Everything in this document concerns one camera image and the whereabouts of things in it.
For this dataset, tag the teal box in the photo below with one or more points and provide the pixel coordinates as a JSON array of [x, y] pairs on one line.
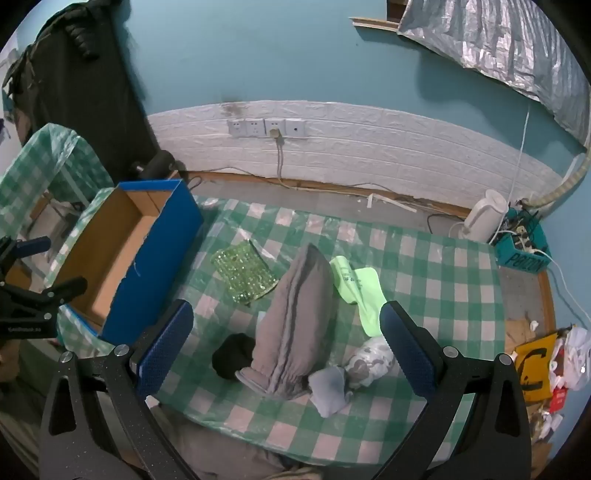
[[524, 261]]

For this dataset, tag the green checkered tablecloth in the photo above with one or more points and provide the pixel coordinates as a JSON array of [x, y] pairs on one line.
[[27, 161], [438, 295]]

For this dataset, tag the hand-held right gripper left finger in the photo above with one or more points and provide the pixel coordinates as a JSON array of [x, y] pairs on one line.
[[168, 347]]

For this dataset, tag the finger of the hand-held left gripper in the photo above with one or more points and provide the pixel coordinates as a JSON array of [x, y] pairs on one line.
[[64, 288], [32, 246]]

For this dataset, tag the white patterned sock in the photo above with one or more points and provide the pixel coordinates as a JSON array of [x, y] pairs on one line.
[[371, 362]]

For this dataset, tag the black cylinder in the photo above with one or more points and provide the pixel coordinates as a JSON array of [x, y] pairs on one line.
[[159, 164]]

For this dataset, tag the black hanging jacket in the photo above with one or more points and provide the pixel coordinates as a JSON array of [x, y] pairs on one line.
[[78, 92]]

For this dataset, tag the grey towel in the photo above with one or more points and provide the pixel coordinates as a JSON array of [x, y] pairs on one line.
[[295, 332]]

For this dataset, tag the white electric kettle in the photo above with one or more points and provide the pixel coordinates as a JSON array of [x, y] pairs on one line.
[[485, 214]]

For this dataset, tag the white power strip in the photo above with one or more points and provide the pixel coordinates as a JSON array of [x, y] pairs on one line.
[[526, 242]]

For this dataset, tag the wooden strip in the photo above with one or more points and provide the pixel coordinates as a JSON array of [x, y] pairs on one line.
[[374, 24]]

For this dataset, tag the silver foil sheet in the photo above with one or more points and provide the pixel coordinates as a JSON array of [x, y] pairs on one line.
[[498, 46]]

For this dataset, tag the neon green sock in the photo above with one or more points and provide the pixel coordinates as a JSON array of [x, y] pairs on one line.
[[358, 290]]

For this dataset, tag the white wall outlet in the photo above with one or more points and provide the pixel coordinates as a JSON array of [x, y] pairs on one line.
[[236, 128], [254, 128], [277, 124], [295, 128]]

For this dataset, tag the green sequin cloth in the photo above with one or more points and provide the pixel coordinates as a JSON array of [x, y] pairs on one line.
[[242, 274]]

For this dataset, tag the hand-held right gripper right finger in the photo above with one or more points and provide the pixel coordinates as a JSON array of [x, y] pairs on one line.
[[406, 350]]

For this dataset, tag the white plastic bag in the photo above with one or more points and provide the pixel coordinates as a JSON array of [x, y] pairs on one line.
[[577, 346]]

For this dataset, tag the blue cardboard box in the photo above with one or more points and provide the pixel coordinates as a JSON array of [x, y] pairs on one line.
[[120, 258]]

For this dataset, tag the black sock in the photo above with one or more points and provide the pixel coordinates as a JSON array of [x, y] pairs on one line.
[[233, 355]]

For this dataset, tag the grey sock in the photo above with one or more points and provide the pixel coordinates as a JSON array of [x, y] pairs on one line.
[[330, 390]]

